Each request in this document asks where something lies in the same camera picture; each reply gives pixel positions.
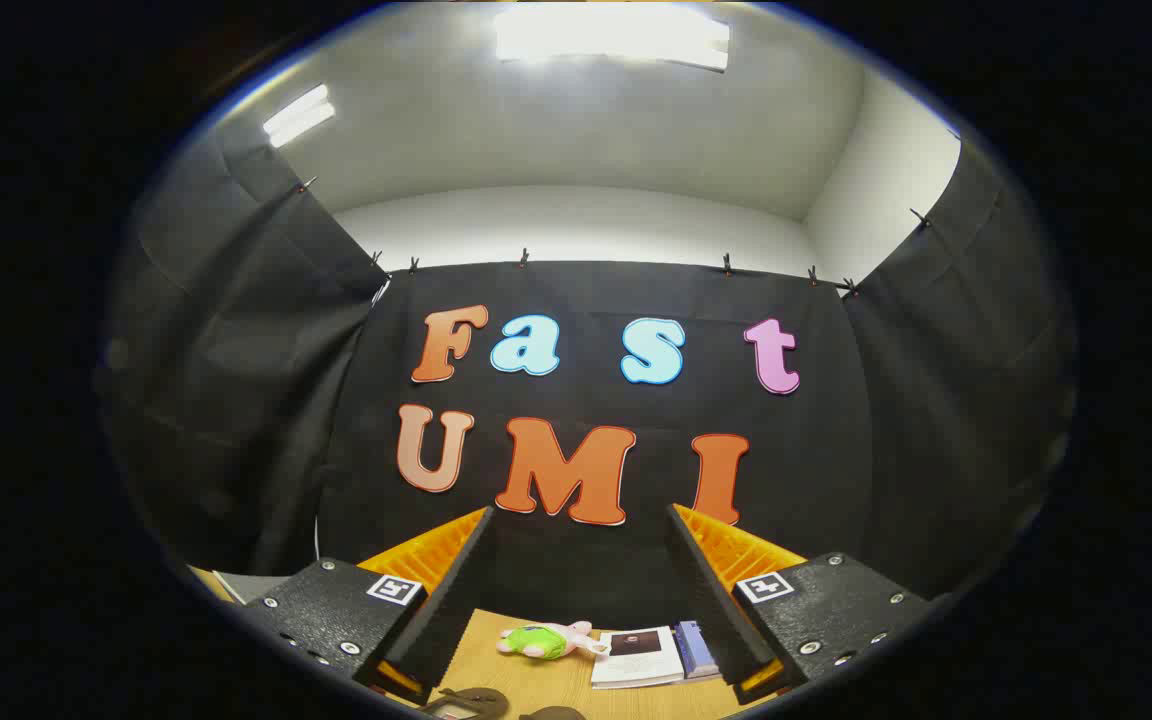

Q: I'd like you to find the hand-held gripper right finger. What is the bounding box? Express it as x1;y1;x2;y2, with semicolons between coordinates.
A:
663;503;939;707

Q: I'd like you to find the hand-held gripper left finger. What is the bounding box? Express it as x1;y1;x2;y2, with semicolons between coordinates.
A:
234;506;497;706

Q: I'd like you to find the blue book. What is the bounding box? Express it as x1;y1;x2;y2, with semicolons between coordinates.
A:
674;620;720;681

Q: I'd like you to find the white book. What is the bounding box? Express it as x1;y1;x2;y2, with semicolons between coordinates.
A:
591;627;685;691

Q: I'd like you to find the green and pink plush toy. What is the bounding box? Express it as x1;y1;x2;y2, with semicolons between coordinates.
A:
496;620;612;663

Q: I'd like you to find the black backdrop cloth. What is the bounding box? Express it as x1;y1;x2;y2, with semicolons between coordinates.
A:
101;130;1077;631

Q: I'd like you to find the twin strip ceiling light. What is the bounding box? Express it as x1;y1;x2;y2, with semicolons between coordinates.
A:
262;84;337;150

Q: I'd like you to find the wide ceiling light panel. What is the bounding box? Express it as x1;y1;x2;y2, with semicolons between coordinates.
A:
494;5;733;73

